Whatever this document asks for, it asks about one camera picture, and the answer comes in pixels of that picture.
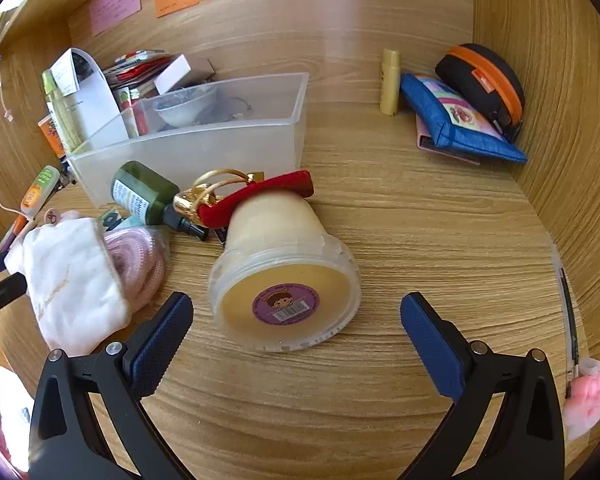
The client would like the black and orange zip case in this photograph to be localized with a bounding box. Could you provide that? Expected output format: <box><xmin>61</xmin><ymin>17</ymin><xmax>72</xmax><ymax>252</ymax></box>
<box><xmin>434</xmin><ymin>44</ymin><xmax>526</xmax><ymax>136</ymax></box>

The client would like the gold metal clip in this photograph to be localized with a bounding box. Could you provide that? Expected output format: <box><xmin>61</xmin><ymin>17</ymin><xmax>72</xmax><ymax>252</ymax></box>
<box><xmin>172</xmin><ymin>167</ymin><xmax>266</xmax><ymax>221</ymax></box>

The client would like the yellow-green spray bottle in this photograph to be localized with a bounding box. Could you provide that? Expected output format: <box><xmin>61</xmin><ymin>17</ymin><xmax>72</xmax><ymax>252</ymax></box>
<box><xmin>41</xmin><ymin>69</ymin><xmax>88</xmax><ymax>156</ymax></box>

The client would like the small black and green card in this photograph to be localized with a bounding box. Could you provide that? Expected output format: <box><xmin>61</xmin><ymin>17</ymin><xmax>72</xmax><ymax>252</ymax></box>
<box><xmin>99</xmin><ymin>207</ymin><xmax>131</xmax><ymax>231</ymax></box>

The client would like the orange carton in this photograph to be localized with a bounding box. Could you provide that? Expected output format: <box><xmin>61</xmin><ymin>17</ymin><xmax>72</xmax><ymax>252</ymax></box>
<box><xmin>37</xmin><ymin>116</ymin><xmax>67</xmax><ymax>158</ymax></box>

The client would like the dark green bottle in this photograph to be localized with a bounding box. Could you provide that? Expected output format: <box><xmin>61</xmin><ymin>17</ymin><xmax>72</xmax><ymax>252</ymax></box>
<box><xmin>111</xmin><ymin>161</ymin><xmax>211</xmax><ymax>241</ymax></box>

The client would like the pale yellow tube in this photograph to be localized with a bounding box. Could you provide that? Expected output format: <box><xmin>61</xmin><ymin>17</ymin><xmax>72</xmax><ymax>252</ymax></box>
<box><xmin>379</xmin><ymin>49</ymin><xmax>402</xmax><ymax>117</ymax></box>

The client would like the white paper envelope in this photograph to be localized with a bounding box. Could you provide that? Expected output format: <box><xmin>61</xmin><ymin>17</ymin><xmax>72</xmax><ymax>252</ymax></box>
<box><xmin>50</xmin><ymin>47</ymin><xmax>131</xmax><ymax>156</ymax></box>

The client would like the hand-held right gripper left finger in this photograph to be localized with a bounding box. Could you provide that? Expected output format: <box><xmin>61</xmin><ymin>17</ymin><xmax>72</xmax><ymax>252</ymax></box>
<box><xmin>28</xmin><ymin>291</ymin><xmax>203</xmax><ymax>480</ymax></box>

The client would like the pink sticky note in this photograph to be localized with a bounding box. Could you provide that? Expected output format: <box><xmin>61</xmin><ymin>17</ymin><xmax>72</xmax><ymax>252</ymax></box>
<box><xmin>89</xmin><ymin>0</ymin><xmax>142</xmax><ymax>37</ymax></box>

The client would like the blue zip pouch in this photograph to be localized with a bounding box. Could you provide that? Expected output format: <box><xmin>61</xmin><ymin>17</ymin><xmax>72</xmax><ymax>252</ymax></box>
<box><xmin>399</xmin><ymin>73</ymin><xmax>529</xmax><ymax>164</ymax></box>

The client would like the small white cardboard box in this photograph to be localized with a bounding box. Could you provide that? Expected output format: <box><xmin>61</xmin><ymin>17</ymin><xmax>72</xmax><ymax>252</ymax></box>
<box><xmin>155</xmin><ymin>55</ymin><xmax>217</xmax><ymax>96</ymax></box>

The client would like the black stylus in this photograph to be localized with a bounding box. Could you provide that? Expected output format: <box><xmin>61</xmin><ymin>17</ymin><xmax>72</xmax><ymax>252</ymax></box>
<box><xmin>550</xmin><ymin>242</ymin><xmax>581</xmax><ymax>376</ymax></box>

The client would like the pink wallet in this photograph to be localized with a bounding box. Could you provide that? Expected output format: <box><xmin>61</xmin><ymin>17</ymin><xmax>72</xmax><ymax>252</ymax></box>
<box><xmin>416</xmin><ymin>112</ymin><xmax>482</xmax><ymax>167</ymax></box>

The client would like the glue bottle with orange label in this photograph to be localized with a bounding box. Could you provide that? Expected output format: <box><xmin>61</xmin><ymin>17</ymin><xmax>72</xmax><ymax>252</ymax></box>
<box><xmin>19</xmin><ymin>165</ymin><xmax>62</xmax><ymax>216</ymax></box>

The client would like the pink paw toy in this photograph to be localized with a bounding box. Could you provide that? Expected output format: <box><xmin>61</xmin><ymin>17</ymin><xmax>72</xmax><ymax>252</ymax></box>
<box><xmin>565</xmin><ymin>357</ymin><xmax>600</xmax><ymax>441</ymax></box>

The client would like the red velvet bow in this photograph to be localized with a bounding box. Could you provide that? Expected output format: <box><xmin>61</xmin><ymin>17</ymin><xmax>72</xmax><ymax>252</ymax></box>
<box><xmin>195</xmin><ymin>170</ymin><xmax>315</xmax><ymax>228</ymax></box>

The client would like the pink cord bundle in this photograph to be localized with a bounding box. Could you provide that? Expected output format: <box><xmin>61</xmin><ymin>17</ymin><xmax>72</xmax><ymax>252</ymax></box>
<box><xmin>102</xmin><ymin>225</ymin><xmax>171</xmax><ymax>311</ymax></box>

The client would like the stack of booklets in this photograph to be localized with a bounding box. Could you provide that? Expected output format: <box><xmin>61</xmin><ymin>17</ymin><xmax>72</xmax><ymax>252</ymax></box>
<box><xmin>102</xmin><ymin>49</ymin><xmax>178</xmax><ymax>96</ymax></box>

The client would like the cream tub with purple label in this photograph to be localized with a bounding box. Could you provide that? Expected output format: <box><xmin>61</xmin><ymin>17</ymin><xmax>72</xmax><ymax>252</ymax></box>
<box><xmin>208</xmin><ymin>191</ymin><xmax>363</xmax><ymax>353</ymax></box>

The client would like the clear plastic storage box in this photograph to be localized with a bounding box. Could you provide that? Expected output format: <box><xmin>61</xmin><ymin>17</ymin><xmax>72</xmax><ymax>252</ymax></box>
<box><xmin>66</xmin><ymin>72</ymin><xmax>311</xmax><ymax>208</ymax></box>

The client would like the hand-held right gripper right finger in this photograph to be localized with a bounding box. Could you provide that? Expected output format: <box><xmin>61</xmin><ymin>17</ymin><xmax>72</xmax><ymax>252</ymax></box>
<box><xmin>400</xmin><ymin>292</ymin><xmax>567</xmax><ymax>480</ymax></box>

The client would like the white cloth pouch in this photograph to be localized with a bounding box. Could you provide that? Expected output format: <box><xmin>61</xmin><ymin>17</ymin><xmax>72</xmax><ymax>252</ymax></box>
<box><xmin>4</xmin><ymin>210</ymin><xmax>131</xmax><ymax>356</ymax></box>

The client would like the wooden desktop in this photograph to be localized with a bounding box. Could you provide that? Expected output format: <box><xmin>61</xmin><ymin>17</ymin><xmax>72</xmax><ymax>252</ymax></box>
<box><xmin>0</xmin><ymin>102</ymin><xmax>593</xmax><ymax>480</ymax></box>

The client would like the orange marker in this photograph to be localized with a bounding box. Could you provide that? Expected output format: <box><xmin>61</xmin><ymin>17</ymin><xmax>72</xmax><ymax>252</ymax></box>
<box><xmin>0</xmin><ymin>212</ymin><xmax>36</xmax><ymax>256</ymax></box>

